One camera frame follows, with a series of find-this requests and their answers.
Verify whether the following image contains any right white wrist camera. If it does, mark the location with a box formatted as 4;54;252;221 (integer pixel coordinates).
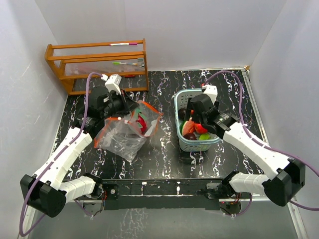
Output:
201;85;218;103

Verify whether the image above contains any light blue plastic basket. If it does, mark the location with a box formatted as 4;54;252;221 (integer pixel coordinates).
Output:
174;88;221;152

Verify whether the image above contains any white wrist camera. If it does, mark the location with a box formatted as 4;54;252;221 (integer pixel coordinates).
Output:
201;85;218;103
105;74;122;95

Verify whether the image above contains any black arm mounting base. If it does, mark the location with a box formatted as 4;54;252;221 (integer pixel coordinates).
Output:
99;177;242;212

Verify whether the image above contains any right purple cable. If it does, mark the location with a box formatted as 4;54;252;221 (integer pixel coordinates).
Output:
201;70;319;212

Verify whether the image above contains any clear orange zip top bag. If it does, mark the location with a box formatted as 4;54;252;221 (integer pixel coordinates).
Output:
124;100;162;137

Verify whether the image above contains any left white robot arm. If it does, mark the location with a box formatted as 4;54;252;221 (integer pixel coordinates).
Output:
20;87;139;218

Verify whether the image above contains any green yellow marker pen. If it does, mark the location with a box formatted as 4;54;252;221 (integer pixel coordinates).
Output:
112;62;138;66

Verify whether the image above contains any white pink marker pen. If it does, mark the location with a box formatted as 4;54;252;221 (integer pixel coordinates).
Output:
110;42;138;46

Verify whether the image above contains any orange wooden shelf rack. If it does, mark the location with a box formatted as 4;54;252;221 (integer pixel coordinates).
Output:
44;39;149;95

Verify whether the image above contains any dark purple mangosteen toy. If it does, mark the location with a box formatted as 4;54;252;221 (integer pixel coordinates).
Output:
177;108;186;120

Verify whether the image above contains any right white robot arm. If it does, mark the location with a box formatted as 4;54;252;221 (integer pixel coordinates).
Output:
185;94;306;207

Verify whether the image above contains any red green dragon fruit toy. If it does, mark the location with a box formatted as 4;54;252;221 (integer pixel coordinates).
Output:
133;111;148;134

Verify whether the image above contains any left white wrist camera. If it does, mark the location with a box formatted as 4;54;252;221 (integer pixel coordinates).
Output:
105;74;122;95

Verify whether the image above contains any green lime toy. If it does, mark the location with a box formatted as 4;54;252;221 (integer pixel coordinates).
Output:
198;133;211;141

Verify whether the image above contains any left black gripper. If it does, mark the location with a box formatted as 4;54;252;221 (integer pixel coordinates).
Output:
101;89;140;120

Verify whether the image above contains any watermelon slice toy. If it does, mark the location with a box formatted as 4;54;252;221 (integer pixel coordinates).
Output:
179;120;195;136

